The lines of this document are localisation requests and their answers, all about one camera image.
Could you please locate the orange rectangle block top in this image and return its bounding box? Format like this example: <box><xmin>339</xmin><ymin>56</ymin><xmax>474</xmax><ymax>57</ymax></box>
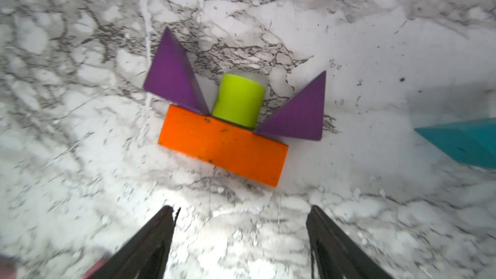
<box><xmin>158</xmin><ymin>105</ymin><xmax>288</xmax><ymax>187</ymax></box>

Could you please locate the teal triangle block far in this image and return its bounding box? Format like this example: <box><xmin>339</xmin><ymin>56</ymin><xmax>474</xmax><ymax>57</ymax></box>
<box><xmin>415</xmin><ymin>118</ymin><xmax>495</xmax><ymax>169</ymax></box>

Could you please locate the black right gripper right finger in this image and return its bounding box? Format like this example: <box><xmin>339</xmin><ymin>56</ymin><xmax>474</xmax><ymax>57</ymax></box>
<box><xmin>306</xmin><ymin>205</ymin><xmax>392</xmax><ymax>279</ymax></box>

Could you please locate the pink rectangle block flat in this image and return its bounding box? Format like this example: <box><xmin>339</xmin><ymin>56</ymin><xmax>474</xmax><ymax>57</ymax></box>
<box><xmin>81</xmin><ymin>257</ymin><xmax>109</xmax><ymax>279</ymax></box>

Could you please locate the lime green cylinder block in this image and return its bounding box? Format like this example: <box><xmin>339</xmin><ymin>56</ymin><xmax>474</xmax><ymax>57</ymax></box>
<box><xmin>212</xmin><ymin>74</ymin><xmax>266</xmax><ymax>129</ymax></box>

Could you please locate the purple triangle block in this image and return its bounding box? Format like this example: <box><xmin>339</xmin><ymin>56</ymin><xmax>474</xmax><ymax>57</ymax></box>
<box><xmin>143</xmin><ymin>28</ymin><xmax>210</xmax><ymax>116</ymax></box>
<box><xmin>254</xmin><ymin>71</ymin><xmax>326</xmax><ymax>141</ymax></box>

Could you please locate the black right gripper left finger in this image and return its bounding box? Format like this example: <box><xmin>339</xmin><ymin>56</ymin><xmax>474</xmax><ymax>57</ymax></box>
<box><xmin>90</xmin><ymin>205</ymin><xmax>179</xmax><ymax>279</ymax></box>

